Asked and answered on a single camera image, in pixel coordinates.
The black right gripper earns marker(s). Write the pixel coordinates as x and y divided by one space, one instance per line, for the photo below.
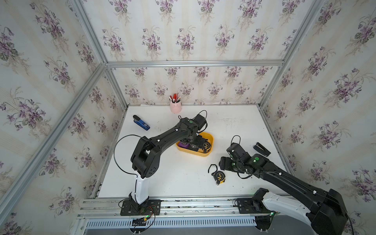
225 166

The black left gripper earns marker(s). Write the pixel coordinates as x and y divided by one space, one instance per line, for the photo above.
199 144

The purple tape measure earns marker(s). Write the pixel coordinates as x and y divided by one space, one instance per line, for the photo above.
184 145

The black yellow tape measure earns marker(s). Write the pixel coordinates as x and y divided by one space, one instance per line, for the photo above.
206 147
217 175

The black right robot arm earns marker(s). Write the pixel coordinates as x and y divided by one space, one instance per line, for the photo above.
324 211

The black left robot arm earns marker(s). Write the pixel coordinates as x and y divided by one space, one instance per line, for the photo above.
146 156

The yellow storage tray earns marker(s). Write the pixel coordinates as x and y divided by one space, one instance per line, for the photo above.
198 151

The pink pen holder cup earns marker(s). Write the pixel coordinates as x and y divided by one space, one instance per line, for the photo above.
176 107

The red pens in cup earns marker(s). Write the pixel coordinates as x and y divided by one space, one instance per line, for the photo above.
175 98

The blue black stapler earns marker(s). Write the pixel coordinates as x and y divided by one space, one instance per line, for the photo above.
141 123

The small circuit board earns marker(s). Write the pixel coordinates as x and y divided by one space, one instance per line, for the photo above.
139 222

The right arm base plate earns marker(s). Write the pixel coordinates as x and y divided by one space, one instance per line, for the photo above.
251 206

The aluminium mounting rail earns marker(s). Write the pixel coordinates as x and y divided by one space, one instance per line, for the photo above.
174 212

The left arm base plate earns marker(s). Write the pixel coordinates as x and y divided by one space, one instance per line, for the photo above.
129 207

